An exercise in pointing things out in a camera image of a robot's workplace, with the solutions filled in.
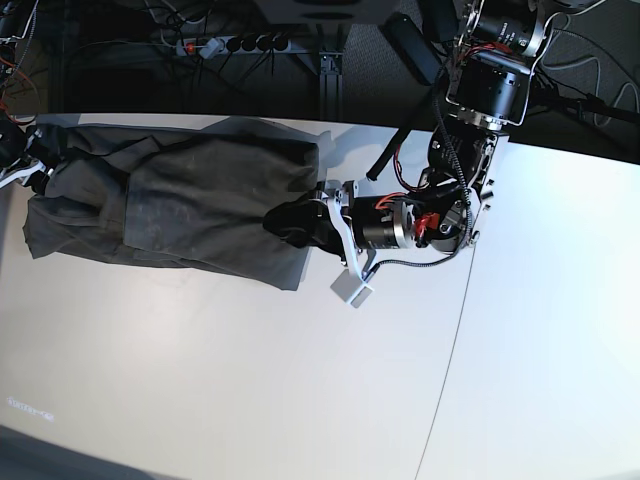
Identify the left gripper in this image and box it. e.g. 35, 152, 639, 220
262, 181, 475, 280

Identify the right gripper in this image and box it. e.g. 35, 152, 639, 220
1, 127, 53, 196

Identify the grey coiled cable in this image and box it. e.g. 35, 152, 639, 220
544, 9, 640, 126

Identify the black power adapter brick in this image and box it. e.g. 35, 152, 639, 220
380, 12, 442, 86

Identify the power strip with red switch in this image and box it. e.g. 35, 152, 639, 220
175, 33, 294, 60

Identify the aluminium frame post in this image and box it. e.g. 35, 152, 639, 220
316, 23, 345, 122

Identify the dark grey T-shirt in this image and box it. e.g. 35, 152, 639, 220
23, 125, 319, 291

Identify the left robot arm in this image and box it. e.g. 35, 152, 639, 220
263, 1, 593, 280

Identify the black tripod stand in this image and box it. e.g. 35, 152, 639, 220
529, 79, 639, 126

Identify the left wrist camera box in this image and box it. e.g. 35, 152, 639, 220
331, 269, 374, 308

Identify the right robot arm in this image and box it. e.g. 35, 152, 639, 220
1, 1, 57, 195

